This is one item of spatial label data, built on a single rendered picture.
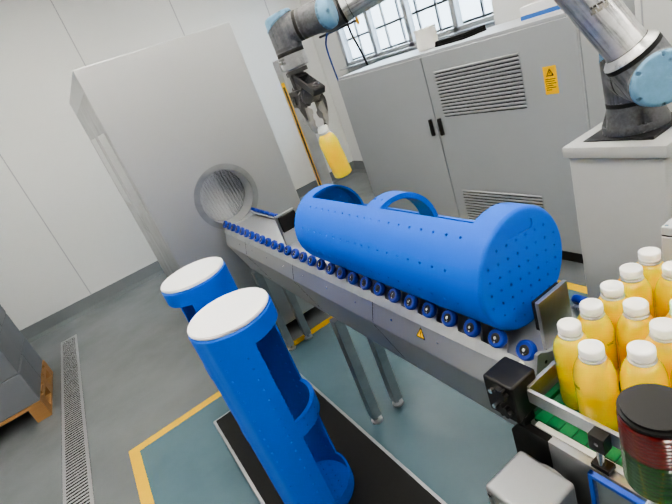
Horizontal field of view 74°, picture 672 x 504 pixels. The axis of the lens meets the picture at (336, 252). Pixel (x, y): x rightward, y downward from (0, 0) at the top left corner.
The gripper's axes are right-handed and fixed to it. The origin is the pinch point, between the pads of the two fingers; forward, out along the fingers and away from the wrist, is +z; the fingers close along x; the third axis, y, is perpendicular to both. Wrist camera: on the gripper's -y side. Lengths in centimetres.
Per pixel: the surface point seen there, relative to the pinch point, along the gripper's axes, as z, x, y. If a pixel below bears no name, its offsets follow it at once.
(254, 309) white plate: 39, 51, -11
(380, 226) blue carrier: 24, 16, -41
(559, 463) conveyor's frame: 58, 30, -96
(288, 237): 47, 10, 51
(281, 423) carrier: 77, 61, -16
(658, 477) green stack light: 23, 45, -122
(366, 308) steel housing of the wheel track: 56, 20, -22
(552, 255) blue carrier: 37, -3, -77
